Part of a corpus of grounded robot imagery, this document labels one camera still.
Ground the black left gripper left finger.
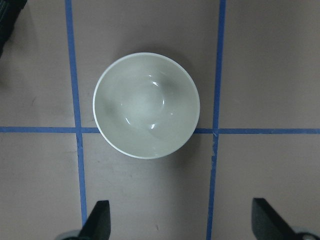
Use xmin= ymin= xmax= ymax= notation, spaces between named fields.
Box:
xmin=77 ymin=200 xmax=111 ymax=240

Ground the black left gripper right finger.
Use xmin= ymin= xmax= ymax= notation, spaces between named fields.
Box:
xmin=251 ymin=198 xmax=300 ymax=240

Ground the white ceramic bowl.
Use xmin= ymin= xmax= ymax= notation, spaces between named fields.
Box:
xmin=92 ymin=52 xmax=200 ymax=159

